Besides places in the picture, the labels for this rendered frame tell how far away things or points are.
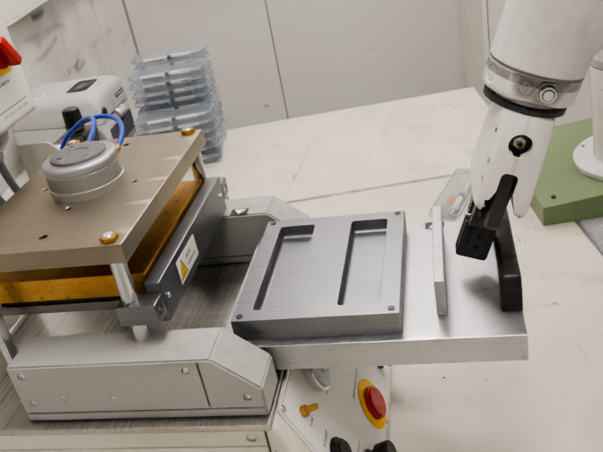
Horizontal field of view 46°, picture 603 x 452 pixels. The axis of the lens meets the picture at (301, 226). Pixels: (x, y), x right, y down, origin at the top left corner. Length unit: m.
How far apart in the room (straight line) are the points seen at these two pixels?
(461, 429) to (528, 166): 0.37
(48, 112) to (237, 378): 1.22
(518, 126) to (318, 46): 2.65
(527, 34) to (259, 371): 0.38
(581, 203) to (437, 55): 2.13
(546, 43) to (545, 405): 0.47
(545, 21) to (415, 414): 0.51
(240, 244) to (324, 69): 2.43
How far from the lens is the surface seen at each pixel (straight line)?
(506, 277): 0.69
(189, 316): 0.85
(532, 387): 0.96
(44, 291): 0.76
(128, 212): 0.71
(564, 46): 0.64
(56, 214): 0.75
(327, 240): 0.80
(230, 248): 0.92
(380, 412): 0.88
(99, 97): 1.76
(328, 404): 0.79
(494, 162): 0.66
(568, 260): 1.19
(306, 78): 3.30
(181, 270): 0.74
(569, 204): 1.28
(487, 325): 0.69
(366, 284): 0.75
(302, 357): 0.71
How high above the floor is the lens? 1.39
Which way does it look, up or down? 28 degrees down
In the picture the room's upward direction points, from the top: 11 degrees counter-clockwise
